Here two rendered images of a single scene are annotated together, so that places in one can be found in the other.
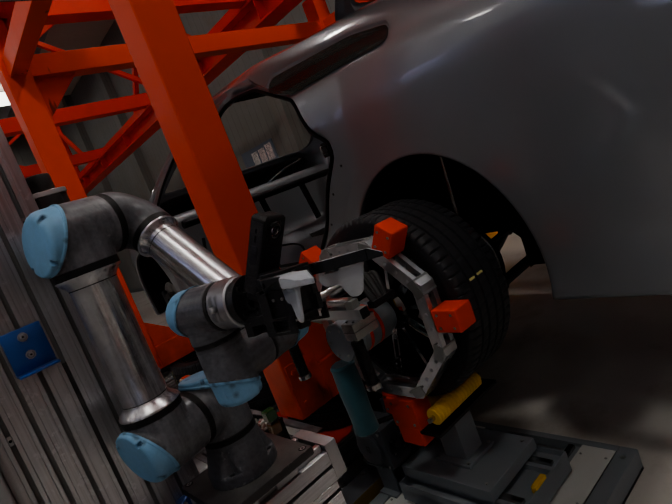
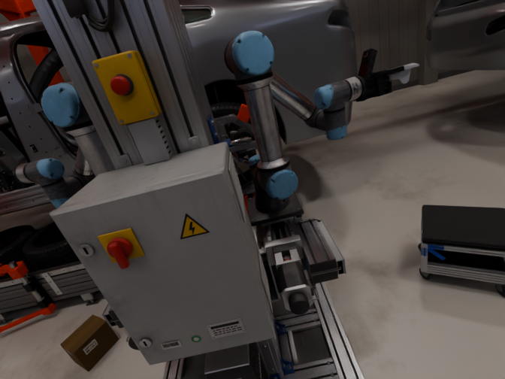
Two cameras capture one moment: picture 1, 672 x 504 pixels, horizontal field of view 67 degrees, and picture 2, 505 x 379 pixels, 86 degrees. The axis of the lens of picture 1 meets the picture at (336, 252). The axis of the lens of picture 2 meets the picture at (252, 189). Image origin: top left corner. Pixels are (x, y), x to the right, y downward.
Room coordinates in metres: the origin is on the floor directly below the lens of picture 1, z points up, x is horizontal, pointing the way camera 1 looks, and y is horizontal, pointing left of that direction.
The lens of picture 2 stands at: (0.41, 1.18, 1.39)
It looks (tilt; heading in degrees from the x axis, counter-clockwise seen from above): 25 degrees down; 311
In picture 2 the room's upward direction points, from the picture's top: 15 degrees counter-clockwise
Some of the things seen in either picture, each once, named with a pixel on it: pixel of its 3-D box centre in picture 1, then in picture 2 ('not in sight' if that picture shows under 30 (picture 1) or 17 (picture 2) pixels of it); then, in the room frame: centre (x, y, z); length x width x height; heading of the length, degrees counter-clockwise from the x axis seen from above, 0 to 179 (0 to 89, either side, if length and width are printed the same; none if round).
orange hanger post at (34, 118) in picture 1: (72, 208); not in sight; (3.45, 1.53, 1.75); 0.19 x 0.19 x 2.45; 38
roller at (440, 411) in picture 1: (455, 396); not in sight; (1.59, -0.20, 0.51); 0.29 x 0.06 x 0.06; 128
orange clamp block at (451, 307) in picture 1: (453, 316); not in sight; (1.38, -0.24, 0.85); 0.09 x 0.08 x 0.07; 38
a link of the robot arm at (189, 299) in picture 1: (204, 311); (332, 95); (0.78, 0.22, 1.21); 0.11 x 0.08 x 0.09; 53
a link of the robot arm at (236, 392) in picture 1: (236, 362); (332, 122); (0.79, 0.21, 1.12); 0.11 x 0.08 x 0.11; 143
